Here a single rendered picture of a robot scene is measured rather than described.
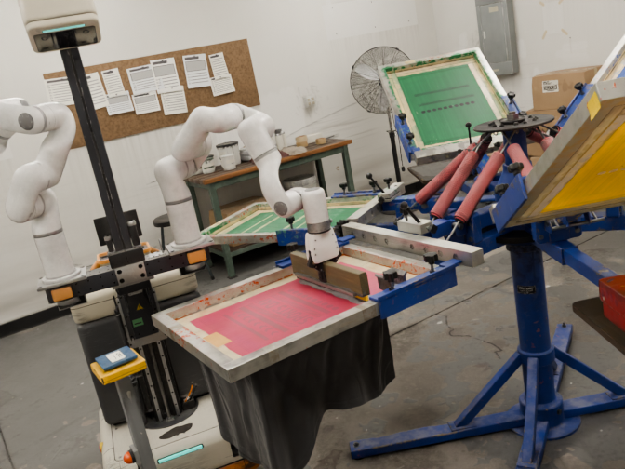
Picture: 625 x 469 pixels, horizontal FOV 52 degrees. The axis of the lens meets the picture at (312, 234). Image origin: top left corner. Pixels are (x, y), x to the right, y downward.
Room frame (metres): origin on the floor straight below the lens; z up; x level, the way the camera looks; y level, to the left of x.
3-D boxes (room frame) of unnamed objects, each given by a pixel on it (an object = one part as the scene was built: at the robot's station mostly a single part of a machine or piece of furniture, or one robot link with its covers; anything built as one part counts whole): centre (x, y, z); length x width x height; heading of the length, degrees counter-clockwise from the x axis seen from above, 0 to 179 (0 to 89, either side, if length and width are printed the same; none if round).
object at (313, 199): (2.01, 0.00, 1.25); 0.15 x 0.10 x 0.11; 61
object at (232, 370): (1.92, 0.08, 0.97); 0.79 x 0.58 x 0.04; 120
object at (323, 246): (1.98, -0.02, 1.12); 0.10 x 0.07 x 0.11; 120
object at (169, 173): (2.24, 0.44, 1.37); 0.13 x 0.10 x 0.16; 151
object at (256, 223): (2.90, -0.05, 1.05); 1.08 x 0.61 x 0.23; 60
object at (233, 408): (1.77, 0.33, 0.74); 0.45 x 0.03 x 0.43; 30
